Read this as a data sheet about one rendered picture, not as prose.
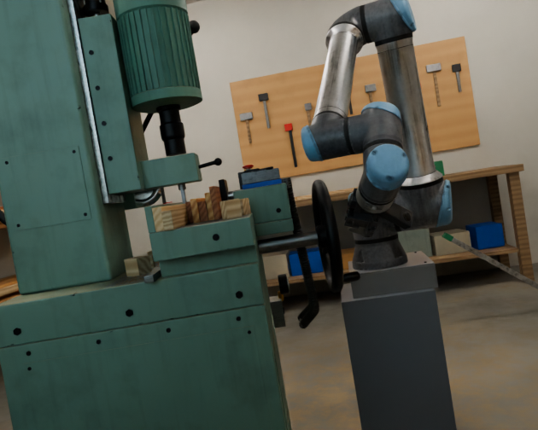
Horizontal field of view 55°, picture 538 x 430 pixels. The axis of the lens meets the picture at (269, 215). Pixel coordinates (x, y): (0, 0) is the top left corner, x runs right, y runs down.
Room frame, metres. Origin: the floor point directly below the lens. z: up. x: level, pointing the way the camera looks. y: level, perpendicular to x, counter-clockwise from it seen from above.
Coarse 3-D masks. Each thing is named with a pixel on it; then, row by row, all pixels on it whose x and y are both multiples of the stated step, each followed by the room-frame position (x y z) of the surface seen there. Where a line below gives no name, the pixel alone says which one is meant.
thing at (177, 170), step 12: (180, 156) 1.27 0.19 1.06; (192, 156) 1.27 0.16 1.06; (144, 168) 1.27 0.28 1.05; (156, 168) 1.27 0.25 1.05; (168, 168) 1.27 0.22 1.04; (180, 168) 1.27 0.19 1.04; (192, 168) 1.27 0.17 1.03; (144, 180) 1.27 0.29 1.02; (156, 180) 1.27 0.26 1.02; (168, 180) 1.27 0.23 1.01; (180, 180) 1.27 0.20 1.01; (192, 180) 1.27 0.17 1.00
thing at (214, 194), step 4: (212, 188) 1.18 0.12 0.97; (216, 188) 1.23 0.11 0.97; (212, 192) 1.18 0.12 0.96; (216, 192) 1.21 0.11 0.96; (212, 196) 1.18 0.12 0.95; (216, 196) 1.19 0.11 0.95; (220, 196) 1.31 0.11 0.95; (212, 200) 1.18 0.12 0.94; (216, 200) 1.18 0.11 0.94; (220, 200) 1.28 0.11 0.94; (212, 204) 1.18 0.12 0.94; (216, 204) 1.18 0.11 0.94; (216, 208) 1.18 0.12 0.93; (220, 208) 1.25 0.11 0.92; (216, 212) 1.18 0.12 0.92; (220, 212) 1.23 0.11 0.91; (216, 216) 1.18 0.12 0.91; (220, 216) 1.21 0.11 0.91
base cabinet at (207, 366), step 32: (192, 320) 1.08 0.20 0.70; (224, 320) 1.08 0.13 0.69; (256, 320) 1.08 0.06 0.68; (0, 352) 1.08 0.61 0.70; (32, 352) 1.08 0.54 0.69; (64, 352) 1.08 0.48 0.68; (96, 352) 1.08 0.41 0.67; (128, 352) 1.08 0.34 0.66; (160, 352) 1.08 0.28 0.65; (192, 352) 1.08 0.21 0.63; (224, 352) 1.08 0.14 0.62; (256, 352) 1.08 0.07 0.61; (32, 384) 1.08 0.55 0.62; (64, 384) 1.08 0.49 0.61; (96, 384) 1.08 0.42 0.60; (128, 384) 1.08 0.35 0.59; (160, 384) 1.08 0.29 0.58; (192, 384) 1.08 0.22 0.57; (224, 384) 1.08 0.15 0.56; (256, 384) 1.08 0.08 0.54; (32, 416) 1.08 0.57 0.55; (64, 416) 1.08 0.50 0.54; (96, 416) 1.08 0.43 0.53; (128, 416) 1.08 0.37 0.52; (160, 416) 1.08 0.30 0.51; (192, 416) 1.08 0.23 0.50; (224, 416) 1.08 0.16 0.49; (256, 416) 1.08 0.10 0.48; (288, 416) 1.26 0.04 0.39
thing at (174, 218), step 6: (174, 210) 1.09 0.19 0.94; (180, 210) 1.16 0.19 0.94; (186, 210) 1.25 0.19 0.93; (162, 216) 1.04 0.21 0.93; (168, 216) 1.04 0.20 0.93; (174, 216) 1.08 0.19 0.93; (180, 216) 1.15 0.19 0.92; (186, 216) 1.23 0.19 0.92; (168, 222) 1.04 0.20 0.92; (174, 222) 1.06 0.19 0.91; (180, 222) 1.14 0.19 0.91; (186, 222) 1.22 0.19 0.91; (168, 228) 1.04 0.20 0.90; (174, 228) 1.05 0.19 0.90
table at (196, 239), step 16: (192, 224) 1.13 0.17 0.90; (208, 224) 1.06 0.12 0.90; (224, 224) 1.06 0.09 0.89; (240, 224) 1.06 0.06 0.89; (256, 224) 1.27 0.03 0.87; (272, 224) 1.27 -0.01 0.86; (288, 224) 1.27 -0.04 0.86; (160, 240) 1.05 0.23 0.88; (176, 240) 1.05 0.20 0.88; (192, 240) 1.05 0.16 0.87; (208, 240) 1.05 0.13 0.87; (224, 240) 1.06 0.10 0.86; (240, 240) 1.06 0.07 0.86; (160, 256) 1.06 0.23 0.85; (176, 256) 1.06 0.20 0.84
